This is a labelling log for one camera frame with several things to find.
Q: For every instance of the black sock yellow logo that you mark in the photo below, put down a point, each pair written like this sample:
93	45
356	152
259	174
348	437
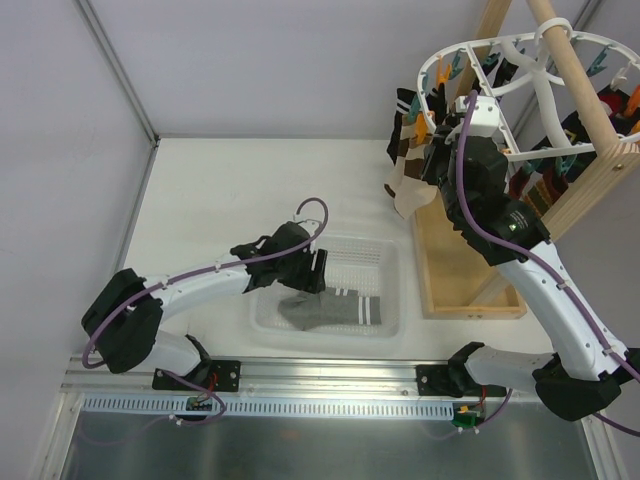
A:
573	129

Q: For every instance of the grey striped sock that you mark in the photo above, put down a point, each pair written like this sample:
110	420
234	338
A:
333	307

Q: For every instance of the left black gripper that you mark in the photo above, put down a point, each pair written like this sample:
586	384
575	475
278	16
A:
310	272

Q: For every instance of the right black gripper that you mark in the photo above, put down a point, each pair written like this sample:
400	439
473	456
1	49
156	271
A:
435	163

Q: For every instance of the wooden stand tray base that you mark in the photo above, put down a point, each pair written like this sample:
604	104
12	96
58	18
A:
452	275

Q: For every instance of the wooden round pole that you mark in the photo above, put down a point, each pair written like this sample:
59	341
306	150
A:
557	34

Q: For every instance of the multicolour striped knit sock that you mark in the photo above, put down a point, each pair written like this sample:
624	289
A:
540	195

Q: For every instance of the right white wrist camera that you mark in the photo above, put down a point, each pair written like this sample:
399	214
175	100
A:
487	120

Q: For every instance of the white slotted cable duct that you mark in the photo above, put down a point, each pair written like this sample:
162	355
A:
270	407

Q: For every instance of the black santa sock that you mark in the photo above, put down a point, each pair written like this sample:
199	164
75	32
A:
622	109

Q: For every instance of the black white striped sock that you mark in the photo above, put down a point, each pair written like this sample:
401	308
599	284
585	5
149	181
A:
404	99

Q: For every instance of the aluminium mounting rail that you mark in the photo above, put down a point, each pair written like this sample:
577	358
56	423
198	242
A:
281	377

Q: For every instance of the orange clothes peg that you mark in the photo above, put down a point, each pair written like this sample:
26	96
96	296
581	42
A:
421	130

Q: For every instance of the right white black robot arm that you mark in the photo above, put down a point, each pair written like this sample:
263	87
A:
588	366

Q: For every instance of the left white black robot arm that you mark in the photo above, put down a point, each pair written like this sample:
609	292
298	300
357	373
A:
124	322

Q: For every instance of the brown cream sock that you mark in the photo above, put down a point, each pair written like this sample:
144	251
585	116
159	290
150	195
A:
403	184

